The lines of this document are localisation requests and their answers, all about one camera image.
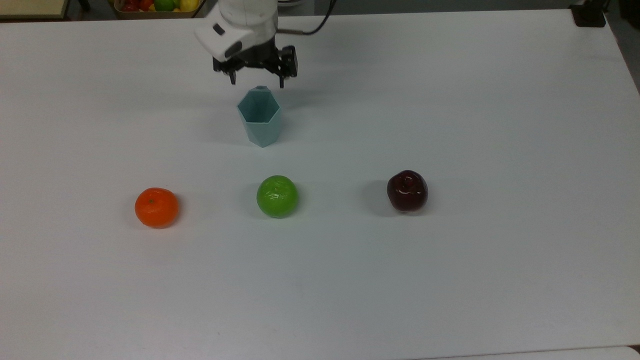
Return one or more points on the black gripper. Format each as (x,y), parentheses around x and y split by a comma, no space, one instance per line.
(260,59)

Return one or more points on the teal hexagonal mug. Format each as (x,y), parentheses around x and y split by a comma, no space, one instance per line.
(262,130)

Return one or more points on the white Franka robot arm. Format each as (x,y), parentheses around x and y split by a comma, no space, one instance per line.
(245,20)

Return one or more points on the yellow fruit in basket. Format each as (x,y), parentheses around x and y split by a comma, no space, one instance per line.
(189,4)

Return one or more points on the green fruit in basket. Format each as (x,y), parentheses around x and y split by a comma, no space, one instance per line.
(164,4)

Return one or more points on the fruit basket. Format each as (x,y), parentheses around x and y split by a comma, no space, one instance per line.
(150,15)

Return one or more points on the green lime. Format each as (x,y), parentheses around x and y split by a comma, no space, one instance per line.
(277,196)

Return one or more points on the red fruit in basket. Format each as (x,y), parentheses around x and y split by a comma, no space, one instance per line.
(137,5)

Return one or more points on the orange fruit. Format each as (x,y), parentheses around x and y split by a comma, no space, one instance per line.
(156,207)

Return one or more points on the dark red apple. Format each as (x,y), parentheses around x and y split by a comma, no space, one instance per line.
(407,191)

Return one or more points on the wooden board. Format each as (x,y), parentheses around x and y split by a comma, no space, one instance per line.
(30,7)

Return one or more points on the black clamp base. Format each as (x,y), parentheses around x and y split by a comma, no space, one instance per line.
(590,15)

